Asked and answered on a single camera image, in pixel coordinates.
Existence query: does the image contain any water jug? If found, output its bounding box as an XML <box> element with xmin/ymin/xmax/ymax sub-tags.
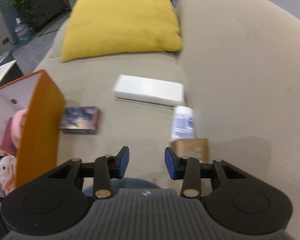
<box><xmin>15</xmin><ymin>17</ymin><xmax>32</xmax><ymax>44</ymax></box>

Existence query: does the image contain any yellow pillow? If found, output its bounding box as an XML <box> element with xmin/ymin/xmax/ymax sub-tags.
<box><xmin>60</xmin><ymin>0</ymin><xmax>183</xmax><ymax>62</ymax></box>

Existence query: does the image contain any pink card wallet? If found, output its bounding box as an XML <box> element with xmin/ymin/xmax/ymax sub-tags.
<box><xmin>0</xmin><ymin>118</ymin><xmax>17</xmax><ymax>157</ymax></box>

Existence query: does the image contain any beige sofa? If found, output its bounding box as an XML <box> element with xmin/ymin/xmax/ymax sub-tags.
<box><xmin>33</xmin><ymin>0</ymin><xmax>300</xmax><ymax>240</ymax></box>

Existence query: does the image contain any dark cabinet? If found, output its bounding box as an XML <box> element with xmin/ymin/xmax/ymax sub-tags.
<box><xmin>29</xmin><ymin>0</ymin><xmax>64</xmax><ymax>30</ymax></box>

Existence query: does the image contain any white long box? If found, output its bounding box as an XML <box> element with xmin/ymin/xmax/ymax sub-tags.
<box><xmin>113</xmin><ymin>75</ymin><xmax>185</xmax><ymax>108</ymax></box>

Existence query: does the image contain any orange white storage box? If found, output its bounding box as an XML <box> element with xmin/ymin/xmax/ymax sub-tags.
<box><xmin>0</xmin><ymin>70</ymin><xmax>65</xmax><ymax>187</ymax></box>

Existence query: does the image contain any dark illustrated card box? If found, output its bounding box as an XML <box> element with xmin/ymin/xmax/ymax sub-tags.
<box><xmin>59</xmin><ymin>106</ymin><xmax>101</xmax><ymax>134</ymax></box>

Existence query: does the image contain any gold small box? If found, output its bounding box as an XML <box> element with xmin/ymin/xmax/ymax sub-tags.
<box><xmin>170</xmin><ymin>138</ymin><xmax>209</xmax><ymax>163</ymax></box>

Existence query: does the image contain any pink white bunny plush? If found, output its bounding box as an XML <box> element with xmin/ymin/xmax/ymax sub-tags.
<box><xmin>0</xmin><ymin>155</ymin><xmax>16</xmax><ymax>195</ymax></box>

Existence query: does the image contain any potted green plant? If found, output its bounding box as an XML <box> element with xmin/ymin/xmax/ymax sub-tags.
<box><xmin>6</xmin><ymin>0</ymin><xmax>36</xmax><ymax>33</ymax></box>

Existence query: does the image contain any white tube bottle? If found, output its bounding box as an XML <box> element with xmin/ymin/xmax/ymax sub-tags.
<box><xmin>169</xmin><ymin>106</ymin><xmax>196</xmax><ymax>142</ymax></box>

